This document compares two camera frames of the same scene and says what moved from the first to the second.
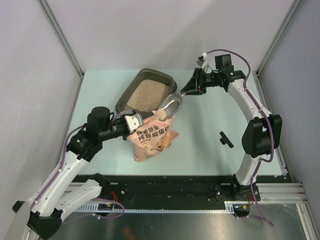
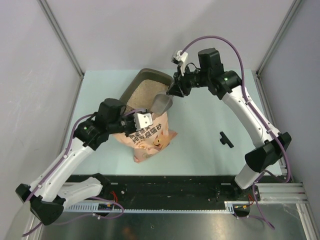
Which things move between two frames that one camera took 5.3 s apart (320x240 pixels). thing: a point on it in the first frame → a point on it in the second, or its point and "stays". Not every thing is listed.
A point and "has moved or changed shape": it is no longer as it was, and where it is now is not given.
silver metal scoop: [171, 104] → [161, 103]
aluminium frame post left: [47, 8] stays
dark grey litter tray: [145, 91] stays
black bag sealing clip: [224, 140] stays
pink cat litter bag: [154, 136] has moved or changed shape
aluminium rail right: [292, 193] stays
